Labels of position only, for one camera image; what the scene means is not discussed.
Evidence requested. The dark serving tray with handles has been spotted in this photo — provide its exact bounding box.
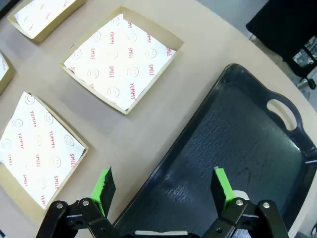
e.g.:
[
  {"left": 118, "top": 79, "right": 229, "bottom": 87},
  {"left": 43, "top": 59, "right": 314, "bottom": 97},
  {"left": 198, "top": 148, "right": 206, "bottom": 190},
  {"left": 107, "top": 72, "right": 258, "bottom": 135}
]
[{"left": 112, "top": 63, "right": 317, "bottom": 238}]

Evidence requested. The brown cardboard food box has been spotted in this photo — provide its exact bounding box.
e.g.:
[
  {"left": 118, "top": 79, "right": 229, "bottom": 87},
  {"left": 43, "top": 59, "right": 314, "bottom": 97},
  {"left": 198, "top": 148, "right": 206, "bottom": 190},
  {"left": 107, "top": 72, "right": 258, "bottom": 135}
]
[
  {"left": 59, "top": 6, "right": 185, "bottom": 115},
  {"left": 7, "top": 0, "right": 87, "bottom": 44},
  {"left": 0, "top": 91, "right": 90, "bottom": 223},
  {"left": 0, "top": 51, "right": 15, "bottom": 96}
]

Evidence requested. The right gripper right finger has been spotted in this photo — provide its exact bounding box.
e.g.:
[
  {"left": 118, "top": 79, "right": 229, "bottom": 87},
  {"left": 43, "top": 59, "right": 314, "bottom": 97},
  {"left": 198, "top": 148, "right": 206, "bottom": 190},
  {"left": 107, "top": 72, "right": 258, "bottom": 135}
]
[{"left": 203, "top": 167, "right": 289, "bottom": 238}]

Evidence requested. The white printed paper liner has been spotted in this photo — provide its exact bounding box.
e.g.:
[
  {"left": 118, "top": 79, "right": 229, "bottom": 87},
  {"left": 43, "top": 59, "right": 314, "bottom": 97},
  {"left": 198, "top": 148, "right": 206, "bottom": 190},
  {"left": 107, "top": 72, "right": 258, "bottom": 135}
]
[
  {"left": 0, "top": 53, "right": 9, "bottom": 82},
  {"left": 0, "top": 91, "right": 86, "bottom": 209},
  {"left": 14, "top": 0, "right": 76, "bottom": 39},
  {"left": 63, "top": 14, "right": 177, "bottom": 112}
]

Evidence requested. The black office chair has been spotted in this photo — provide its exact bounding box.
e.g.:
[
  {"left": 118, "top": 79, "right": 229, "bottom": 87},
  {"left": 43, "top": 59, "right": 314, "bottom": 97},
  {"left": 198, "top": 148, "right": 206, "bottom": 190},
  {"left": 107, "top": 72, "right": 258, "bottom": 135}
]
[{"left": 246, "top": 0, "right": 317, "bottom": 90}]

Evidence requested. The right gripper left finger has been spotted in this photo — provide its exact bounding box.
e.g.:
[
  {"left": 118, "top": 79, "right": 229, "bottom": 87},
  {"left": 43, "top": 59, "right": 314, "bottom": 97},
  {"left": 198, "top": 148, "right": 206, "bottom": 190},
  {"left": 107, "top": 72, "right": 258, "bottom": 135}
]
[{"left": 36, "top": 167, "right": 119, "bottom": 238}]

